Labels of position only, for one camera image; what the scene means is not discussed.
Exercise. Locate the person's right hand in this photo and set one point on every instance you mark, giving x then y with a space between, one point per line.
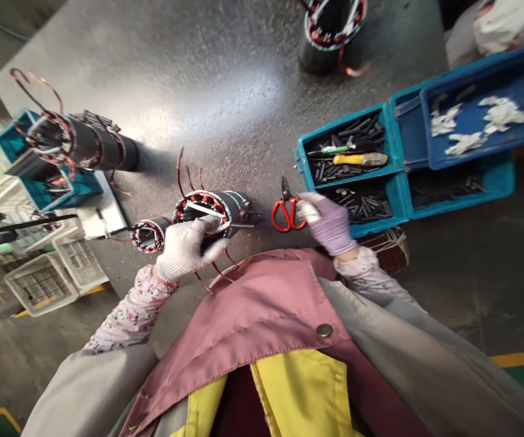
332 225

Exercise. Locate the person's left hand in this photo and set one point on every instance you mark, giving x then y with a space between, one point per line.
184 248

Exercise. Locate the motor stator with copper windings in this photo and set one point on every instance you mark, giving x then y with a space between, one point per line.
223 207

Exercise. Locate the small motor stator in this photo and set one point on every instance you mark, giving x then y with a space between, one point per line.
149 234

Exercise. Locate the pile of black insulating sleeves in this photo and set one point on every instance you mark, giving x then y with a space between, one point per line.
362 182

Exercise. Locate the green and white pen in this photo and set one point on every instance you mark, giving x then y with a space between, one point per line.
334 150

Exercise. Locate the white metal block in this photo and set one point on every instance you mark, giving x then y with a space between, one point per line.
104 214

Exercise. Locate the blue divided parts bin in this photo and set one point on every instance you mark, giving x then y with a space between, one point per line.
400 150

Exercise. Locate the small blue bin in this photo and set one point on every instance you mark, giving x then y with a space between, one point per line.
77 193

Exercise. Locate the person's body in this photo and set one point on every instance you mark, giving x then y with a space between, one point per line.
289 355

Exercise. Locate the tall black motor stator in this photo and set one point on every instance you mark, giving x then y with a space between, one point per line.
93 143

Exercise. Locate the black rod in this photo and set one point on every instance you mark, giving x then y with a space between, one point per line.
43 221

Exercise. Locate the stack of white plastic crates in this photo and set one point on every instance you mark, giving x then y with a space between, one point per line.
38 268

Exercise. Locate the pile of white paper scraps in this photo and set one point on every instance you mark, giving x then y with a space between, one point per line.
475 123

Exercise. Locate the black stator with red leads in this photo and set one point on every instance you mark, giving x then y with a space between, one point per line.
327 38

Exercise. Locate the blue plastic tray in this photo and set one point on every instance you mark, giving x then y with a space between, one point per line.
489 104

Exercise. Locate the white plastic bag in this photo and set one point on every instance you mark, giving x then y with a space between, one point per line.
514 25

